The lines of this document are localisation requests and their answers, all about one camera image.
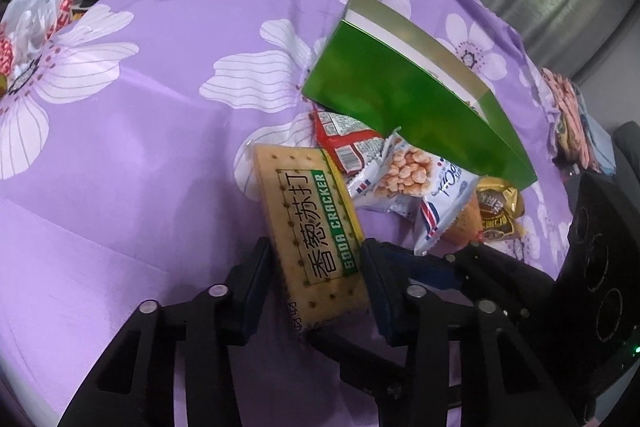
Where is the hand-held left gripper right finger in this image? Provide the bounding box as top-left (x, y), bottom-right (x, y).
top-left (361, 241), bottom-right (591, 427)

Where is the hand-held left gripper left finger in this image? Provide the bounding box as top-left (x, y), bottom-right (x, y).
top-left (57, 237), bottom-right (273, 427)

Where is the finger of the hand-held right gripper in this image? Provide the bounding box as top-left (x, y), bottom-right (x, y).
top-left (397, 241), bottom-right (557, 323)
top-left (310, 332), bottom-right (408, 403)

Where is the orange snack packet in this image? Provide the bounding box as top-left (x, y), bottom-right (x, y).
top-left (442, 197), bottom-right (487, 250)

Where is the tan cracker packet green stripe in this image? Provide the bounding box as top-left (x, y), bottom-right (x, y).
top-left (251, 143), bottom-right (373, 348)

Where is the white blue peanut packet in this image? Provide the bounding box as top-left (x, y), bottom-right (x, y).
top-left (347, 132), bottom-right (483, 256)

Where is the green cardboard box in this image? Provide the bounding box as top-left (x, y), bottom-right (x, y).
top-left (301, 0), bottom-right (539, 192)

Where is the gold brown snack packet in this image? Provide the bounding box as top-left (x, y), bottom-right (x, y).
top-left (472, 176), bottom-right (528, 244)

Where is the blue folded cloth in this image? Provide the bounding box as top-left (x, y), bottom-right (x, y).
top-left (580, 92), bottom-right (618, 178)

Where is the yellow folded cloth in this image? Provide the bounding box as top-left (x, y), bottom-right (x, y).
top-left (554, 107), bottom-right (593, 170)

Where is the purple floral bed sheet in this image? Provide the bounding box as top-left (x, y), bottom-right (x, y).
top-left (0, 0), bottom-right (573, 427)

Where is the red snack packet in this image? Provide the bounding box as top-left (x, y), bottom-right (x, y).
top-left (311, 104), bottom-right (388, 172)

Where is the pink floral folded cloth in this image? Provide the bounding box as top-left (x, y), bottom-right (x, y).
top-left (542, 68), bottom-right (583, 130)

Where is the white red plastic bag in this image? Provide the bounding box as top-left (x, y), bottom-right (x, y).
top-left (0, 0), bottom-right (81, 95)

